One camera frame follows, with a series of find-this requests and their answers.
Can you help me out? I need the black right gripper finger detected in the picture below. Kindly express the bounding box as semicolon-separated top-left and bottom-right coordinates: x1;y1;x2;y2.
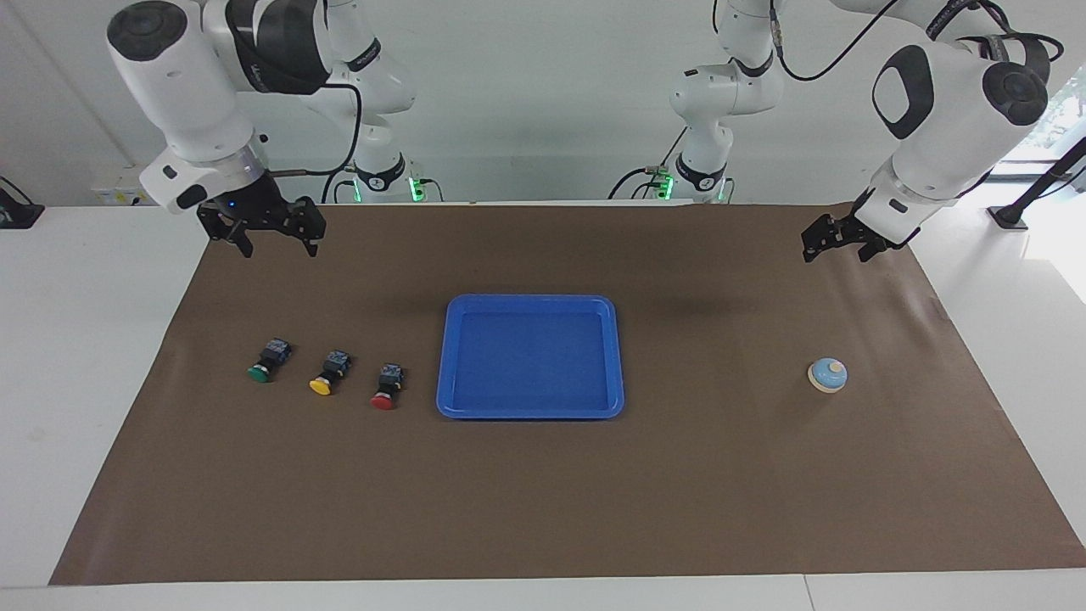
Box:
288;197;327;258
199;216;254;258

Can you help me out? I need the green push button switch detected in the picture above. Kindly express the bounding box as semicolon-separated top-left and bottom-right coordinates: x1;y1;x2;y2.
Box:
246;338;292;384

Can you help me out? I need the light blue call bell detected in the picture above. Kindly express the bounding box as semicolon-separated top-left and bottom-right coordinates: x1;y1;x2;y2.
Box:
807;357;848;395

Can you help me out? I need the yellow push button switch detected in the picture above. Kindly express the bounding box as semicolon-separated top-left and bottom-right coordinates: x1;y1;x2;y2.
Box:
308;349;352;397

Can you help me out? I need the red push button switch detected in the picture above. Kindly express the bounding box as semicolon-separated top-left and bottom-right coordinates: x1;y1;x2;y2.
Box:
370;362;404;412

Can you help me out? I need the blue plastic tray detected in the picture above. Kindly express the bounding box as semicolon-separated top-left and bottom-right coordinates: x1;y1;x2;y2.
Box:
435;294;626;421

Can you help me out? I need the black metal stand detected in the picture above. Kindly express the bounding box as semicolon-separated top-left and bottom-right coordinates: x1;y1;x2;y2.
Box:
988;136;1086;231

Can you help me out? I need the brown paper table mat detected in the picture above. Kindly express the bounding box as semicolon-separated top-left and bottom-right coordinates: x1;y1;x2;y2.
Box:
49;202;1086;586

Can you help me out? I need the black base cable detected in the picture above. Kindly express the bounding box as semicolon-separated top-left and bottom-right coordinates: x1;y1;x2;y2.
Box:
321;165;359;205
607;127;681;203

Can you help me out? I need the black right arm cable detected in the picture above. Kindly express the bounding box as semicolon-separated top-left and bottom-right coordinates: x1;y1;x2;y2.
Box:
270;76;366;179

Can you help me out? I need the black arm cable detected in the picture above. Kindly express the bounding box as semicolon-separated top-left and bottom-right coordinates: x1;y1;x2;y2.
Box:
768;0;1066;83
270;76;366;179

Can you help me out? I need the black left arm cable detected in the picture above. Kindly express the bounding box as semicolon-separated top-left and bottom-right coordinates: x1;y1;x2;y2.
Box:
768;0;1066;83

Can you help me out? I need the black clamp bracket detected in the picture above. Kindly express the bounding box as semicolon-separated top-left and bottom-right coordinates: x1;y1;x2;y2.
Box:
0;176;45;229

